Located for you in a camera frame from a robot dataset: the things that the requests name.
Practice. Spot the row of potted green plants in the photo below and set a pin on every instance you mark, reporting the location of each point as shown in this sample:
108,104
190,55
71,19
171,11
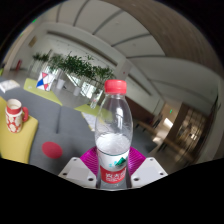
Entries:
80,68

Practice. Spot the small clear plastic bottle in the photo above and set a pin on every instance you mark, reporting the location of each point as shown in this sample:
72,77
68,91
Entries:
95,99

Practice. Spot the framed wall picture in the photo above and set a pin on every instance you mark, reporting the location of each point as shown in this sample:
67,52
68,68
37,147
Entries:
32,41

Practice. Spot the red fire extinguisher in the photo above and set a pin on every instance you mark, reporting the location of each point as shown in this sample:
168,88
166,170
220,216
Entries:
18,64

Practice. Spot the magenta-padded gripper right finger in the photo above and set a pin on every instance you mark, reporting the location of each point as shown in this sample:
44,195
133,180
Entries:
150,169

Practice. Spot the red blue white patterned cube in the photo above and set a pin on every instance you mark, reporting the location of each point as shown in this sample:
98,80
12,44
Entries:
45,81

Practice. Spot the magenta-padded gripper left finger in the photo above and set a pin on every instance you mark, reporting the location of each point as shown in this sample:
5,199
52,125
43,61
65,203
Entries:
78,170

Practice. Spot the clear red-capped water bottle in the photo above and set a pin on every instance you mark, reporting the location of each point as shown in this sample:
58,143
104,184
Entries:
113,133

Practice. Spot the wooden shelf unit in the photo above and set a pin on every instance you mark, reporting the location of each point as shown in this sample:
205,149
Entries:
191,130

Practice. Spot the red and white floral mug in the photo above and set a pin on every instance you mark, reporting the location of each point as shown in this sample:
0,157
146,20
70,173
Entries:
14,118

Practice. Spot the long wooden bench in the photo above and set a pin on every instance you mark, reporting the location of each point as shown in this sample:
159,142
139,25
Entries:
163,140

